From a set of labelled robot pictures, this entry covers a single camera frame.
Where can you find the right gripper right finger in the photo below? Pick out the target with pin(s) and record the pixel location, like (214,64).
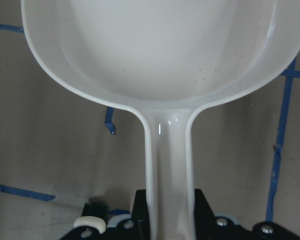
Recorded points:
(208,226)

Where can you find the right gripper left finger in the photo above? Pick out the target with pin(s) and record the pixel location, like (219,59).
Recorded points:
(136,227)

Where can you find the beige hand brush black bristles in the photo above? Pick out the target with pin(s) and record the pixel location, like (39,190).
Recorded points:
(94,214)

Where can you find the beige plastic dustpan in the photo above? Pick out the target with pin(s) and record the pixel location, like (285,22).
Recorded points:
(165,61)

